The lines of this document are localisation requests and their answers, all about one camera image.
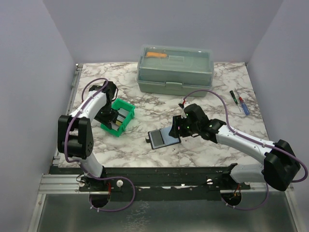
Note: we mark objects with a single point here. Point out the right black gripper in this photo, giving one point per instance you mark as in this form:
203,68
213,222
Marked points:
177,121

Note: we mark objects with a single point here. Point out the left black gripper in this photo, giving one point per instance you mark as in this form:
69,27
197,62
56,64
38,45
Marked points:
106,121

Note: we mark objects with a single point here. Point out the green plastic bin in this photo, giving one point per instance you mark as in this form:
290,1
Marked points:
117,104

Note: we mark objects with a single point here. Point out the black card holder wallet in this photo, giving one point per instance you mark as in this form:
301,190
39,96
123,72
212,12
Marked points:
168,140

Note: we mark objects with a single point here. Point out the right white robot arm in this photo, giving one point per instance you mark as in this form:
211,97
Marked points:
276,165

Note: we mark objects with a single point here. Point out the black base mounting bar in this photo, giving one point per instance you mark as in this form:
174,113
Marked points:
123,182

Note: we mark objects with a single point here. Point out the grey plastic tool box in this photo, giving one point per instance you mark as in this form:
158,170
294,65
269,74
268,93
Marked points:
184,70

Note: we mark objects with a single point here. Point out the green handled screwdriver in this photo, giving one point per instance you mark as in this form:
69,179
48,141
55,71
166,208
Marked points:
234,98

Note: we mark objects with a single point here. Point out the orange handled tool in box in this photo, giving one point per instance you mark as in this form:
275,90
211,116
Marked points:
155,55

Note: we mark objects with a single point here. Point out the aluminium rail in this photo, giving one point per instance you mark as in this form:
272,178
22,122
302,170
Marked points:
67,184

